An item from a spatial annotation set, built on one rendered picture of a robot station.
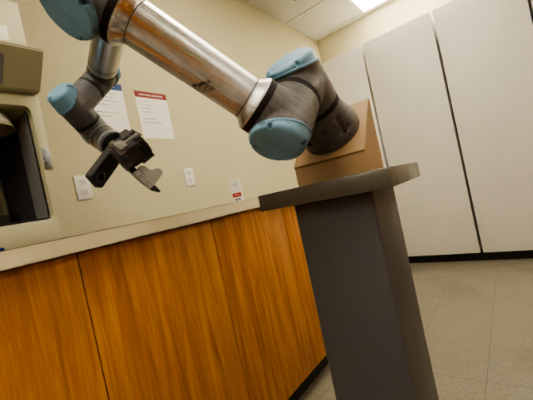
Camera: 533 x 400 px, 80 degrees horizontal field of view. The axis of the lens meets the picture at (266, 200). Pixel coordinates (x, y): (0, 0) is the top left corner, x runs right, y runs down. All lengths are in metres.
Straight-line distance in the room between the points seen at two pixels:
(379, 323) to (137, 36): 0.76
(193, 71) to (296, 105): 0.20
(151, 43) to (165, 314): 0.74
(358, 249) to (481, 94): 2.60
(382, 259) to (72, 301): 0.73
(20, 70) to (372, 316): 1.18
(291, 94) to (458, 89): 2.68
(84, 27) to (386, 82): 2.98
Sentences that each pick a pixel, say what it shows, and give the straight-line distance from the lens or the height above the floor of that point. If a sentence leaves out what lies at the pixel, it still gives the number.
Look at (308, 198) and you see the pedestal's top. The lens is 0.72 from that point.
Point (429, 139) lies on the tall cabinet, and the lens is 3.26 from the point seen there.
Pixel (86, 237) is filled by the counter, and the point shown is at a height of 0.93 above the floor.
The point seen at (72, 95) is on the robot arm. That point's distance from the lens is 1.00.
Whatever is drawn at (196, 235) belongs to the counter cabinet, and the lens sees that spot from 1.12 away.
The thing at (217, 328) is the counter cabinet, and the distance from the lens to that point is 1.19.
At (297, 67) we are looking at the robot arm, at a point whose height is 1.18.
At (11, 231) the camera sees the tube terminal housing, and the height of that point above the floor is 0.99.
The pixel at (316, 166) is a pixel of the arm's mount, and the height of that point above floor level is 0.98.
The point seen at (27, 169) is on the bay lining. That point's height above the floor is 1.19.
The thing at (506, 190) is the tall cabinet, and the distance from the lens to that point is 3.23.
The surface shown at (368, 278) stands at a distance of 0.78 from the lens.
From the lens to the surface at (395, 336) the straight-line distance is 0.82.
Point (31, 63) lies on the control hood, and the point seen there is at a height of 1.47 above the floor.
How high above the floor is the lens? 0.93
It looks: level
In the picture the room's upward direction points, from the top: 12 degrees counter-clockwise
